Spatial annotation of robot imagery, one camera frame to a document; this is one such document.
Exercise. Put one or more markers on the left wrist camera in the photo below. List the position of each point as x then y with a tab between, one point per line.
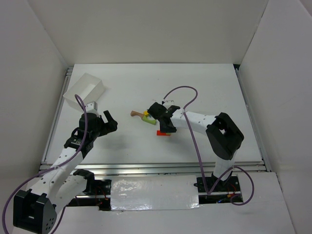
92	107

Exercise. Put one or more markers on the white plastic bin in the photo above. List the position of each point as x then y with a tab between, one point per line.
89	88

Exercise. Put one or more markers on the green wood arch block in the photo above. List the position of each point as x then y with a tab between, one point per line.
148	120

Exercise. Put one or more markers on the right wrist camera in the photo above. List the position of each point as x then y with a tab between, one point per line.
167	103

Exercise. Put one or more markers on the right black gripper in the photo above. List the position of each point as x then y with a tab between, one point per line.
161	116

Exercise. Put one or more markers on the shiny white tape sheet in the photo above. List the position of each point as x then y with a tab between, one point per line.
153	193

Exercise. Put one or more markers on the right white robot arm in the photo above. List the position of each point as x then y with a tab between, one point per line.
224	136

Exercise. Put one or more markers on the red rectangular wood block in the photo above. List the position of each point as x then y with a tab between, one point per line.
159	133

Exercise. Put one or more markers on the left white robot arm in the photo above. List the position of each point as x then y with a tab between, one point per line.
36	209

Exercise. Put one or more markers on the aluminium rail frame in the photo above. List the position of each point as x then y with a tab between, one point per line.
135	149

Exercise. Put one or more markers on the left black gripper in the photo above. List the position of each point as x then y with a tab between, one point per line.
105	125

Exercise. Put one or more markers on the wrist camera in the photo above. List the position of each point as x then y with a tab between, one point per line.
167	103
92	107

